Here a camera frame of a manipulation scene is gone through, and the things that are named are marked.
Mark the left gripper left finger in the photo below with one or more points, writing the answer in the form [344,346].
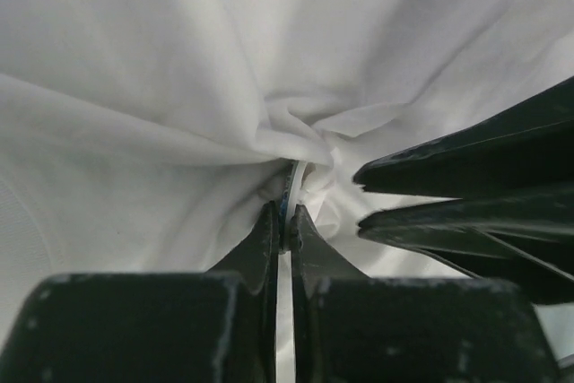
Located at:
[214,326]

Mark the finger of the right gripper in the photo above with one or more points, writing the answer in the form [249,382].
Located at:
[525,238]
[527,145]

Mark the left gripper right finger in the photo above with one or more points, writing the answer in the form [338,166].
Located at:
[349,327]

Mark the white t-shirt garment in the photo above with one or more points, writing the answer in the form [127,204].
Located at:
[145,135]

